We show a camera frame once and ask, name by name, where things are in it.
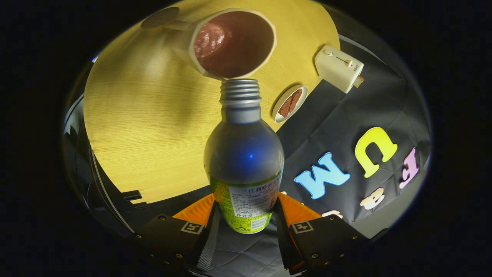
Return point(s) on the silver juice bottle green label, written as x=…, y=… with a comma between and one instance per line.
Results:
x=242, y=154

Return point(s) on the black backdrop cloth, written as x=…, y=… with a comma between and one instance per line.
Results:
x=338, y=115

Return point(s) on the white round plate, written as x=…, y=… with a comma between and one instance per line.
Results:
x=278, y=115

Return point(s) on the wooden table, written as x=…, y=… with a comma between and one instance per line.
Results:
x=153, y=134

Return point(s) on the brown meat slice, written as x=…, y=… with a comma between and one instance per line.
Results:
x=285, y=107
x=296, y=100

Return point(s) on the brown toast slice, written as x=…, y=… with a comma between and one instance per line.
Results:
x=360, y=81

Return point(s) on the white toaster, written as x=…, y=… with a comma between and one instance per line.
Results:
x=336, y=67

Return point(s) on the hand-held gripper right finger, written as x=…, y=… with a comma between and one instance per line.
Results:
x=282, y=242

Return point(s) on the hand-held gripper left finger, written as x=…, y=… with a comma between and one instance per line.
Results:
x=209, y=242

